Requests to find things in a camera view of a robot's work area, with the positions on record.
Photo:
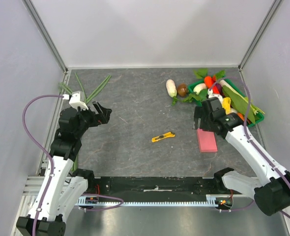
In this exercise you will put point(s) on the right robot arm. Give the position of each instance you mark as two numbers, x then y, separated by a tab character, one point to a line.
271	188

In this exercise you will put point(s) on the green plastic tray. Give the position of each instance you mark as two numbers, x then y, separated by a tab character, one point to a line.
257	114

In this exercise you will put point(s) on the green leafy vegetable toy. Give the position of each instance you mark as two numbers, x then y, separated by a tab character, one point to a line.
191	97

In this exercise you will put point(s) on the white cable duct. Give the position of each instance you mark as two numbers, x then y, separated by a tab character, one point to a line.
210	201

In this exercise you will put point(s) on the yellow cabbage toy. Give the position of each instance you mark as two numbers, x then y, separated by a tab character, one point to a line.
226	104

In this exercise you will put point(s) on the green corn toy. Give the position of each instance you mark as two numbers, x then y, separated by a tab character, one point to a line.
239	103

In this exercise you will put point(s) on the green long beans bundle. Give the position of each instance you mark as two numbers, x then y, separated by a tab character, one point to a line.
65	89

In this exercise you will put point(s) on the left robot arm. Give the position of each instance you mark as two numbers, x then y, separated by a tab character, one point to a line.
54	203

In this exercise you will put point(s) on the white radish toy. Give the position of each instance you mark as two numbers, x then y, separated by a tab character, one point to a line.
171	88

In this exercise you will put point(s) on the pink express box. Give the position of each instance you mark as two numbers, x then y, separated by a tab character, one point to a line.
206	141

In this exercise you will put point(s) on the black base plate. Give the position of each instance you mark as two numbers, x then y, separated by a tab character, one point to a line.
195	185

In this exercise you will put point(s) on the yellow utility knife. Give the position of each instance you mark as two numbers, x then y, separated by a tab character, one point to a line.
163	136

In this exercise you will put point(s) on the white turnip toy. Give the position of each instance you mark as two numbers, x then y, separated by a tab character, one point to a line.
199	87

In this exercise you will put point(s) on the orange carrot toy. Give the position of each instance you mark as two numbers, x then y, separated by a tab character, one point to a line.
208	80

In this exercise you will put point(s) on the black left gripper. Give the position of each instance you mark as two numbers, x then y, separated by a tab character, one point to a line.
97	119

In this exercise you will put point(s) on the brown mushroom toy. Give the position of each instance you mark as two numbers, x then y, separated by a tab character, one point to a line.
182	90

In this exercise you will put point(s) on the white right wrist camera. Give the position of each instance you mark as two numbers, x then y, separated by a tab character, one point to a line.
211	94

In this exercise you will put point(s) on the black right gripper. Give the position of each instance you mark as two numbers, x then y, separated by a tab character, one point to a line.
201	118

